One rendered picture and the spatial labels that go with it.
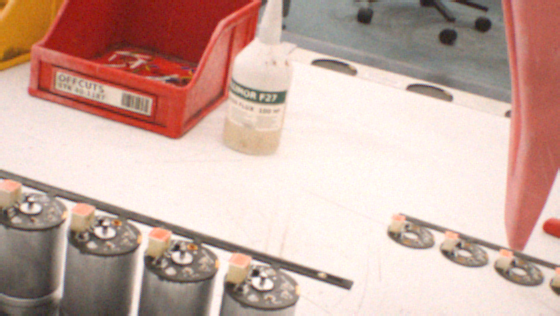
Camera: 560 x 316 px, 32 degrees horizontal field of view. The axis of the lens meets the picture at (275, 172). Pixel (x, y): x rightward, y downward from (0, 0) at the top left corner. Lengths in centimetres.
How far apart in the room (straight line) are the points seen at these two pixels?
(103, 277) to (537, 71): 18
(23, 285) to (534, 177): 19
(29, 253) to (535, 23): 20
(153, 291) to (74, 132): 24
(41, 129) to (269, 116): 13
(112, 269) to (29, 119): 25
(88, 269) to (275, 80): 24
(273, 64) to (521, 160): 33
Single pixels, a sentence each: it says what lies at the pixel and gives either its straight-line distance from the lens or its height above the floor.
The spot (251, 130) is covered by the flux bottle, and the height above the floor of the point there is 77.
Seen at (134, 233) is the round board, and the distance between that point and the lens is 33.
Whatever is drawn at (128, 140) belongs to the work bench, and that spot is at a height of 75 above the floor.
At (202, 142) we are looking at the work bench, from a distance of 55.
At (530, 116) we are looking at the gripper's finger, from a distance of 20.
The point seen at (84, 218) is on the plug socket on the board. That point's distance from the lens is 32.
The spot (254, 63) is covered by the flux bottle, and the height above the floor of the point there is 80.
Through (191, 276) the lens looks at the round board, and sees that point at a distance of 31.
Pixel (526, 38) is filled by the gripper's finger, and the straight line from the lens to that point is 19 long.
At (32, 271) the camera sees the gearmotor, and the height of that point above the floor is 80.
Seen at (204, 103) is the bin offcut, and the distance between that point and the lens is 58.
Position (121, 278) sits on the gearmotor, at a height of 80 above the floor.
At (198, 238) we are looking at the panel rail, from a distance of 33.
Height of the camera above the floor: 98
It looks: 25 degrees down
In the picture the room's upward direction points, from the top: 11 degrees clockwise
